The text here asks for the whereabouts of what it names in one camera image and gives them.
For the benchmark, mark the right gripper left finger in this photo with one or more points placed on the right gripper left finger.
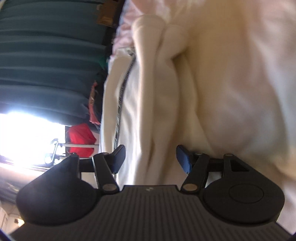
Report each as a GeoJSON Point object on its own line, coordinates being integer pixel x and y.
{"type": "Point", "coordinates": [106, 166]}

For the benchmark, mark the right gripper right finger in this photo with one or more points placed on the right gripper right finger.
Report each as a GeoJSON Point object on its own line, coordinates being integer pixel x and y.
{"type": "Point", "coordinates": [196, 168]}

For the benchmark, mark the cream white garment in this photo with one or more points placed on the cream white garment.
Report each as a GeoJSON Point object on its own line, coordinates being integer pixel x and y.
{"type": "Point", "coordinates": [215, 76]}

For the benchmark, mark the pile of colourful clothes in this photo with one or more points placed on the pile of colourful clothes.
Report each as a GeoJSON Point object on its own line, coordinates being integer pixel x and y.
{"type": "Point", "coordinates": [95, 102]}

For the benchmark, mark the red bag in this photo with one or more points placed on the red bag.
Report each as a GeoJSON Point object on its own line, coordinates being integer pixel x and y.
{"type": "Point", "coordinates": [80, 134]}

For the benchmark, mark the silver tripod stand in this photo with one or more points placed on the silver tripod stand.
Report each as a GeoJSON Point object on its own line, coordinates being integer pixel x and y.
{"type": "Point", "coordinates": [59, 151]}

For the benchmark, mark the pastel pink blue bedspread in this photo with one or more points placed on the pastel pink blue bedspread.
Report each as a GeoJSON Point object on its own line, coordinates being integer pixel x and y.
{"type": "Point", "coordinates": [123, 37]}

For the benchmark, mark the teal curtain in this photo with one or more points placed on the teal curtain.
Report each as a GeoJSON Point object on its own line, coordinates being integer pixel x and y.
{"type": "Point", "coordinates": [51, 52]}

